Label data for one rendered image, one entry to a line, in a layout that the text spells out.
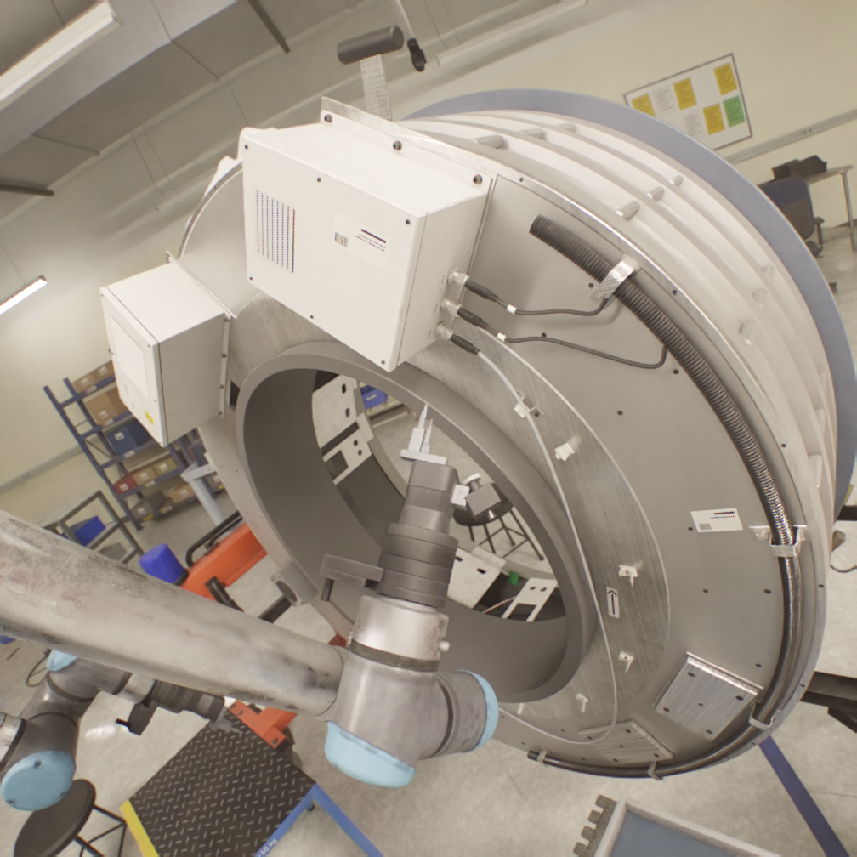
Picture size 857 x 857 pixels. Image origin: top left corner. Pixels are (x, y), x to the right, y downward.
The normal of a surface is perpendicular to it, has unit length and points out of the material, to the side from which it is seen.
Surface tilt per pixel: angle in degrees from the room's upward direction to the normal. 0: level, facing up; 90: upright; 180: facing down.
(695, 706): 90
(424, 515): 42
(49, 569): 81
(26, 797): 94
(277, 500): 102
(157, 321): 55
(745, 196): 90
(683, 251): 75
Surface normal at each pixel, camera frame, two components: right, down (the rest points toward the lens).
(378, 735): 0.05, -0.27
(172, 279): 0.35, -0.52
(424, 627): 0.49, -0.13
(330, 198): -0.59, 0.52
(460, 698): 0.76, -0.55
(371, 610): -0.60, -0.36
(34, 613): 0.61, 0.26
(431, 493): -0.22, 0.03
